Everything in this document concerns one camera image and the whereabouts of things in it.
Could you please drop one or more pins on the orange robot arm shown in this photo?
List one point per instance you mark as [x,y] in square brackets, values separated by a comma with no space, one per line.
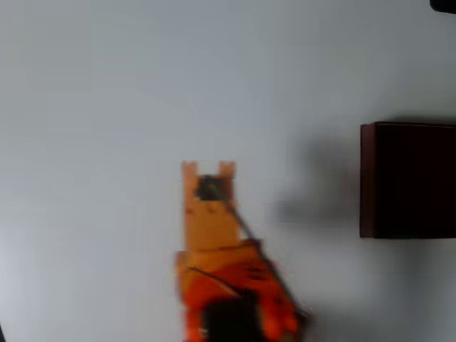
[249,306]

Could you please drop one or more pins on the dark thin edge object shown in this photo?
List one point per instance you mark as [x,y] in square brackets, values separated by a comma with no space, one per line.
[1,333]

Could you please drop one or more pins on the orange gripper black servo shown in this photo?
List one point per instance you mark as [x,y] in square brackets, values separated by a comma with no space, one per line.
[209,222]

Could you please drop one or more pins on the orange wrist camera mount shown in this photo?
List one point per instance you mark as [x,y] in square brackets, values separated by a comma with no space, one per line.
[210,221]

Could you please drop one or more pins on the black object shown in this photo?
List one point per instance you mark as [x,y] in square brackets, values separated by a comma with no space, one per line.
[443,5]

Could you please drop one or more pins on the dark red box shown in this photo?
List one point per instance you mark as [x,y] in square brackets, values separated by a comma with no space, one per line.
[409,181]

